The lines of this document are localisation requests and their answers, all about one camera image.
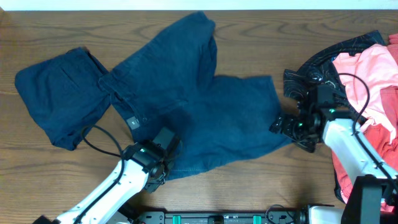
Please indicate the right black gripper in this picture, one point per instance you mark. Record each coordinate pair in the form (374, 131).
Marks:
(308, 145)

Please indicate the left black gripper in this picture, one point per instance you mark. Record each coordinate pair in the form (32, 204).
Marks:
(153, 185)

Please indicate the navy shorts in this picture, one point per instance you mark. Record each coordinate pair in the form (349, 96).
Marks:
(63, 95)
(171, 83)

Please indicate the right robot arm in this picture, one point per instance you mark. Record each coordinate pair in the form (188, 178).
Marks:
(374, 181)

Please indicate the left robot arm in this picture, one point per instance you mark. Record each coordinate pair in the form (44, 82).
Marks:
(142, 167)

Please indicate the black patterned garment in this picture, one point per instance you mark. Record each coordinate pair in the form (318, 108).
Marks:
(319, 69)

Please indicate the red coral garment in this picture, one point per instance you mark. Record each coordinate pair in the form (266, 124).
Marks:
(379, 137)

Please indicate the light pink garment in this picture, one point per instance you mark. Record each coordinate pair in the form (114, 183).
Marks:
(364, 75)

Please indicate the folded navy shorts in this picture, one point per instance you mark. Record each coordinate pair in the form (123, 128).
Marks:
(63, 95)

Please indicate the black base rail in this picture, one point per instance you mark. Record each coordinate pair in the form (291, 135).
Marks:
(276, 214)

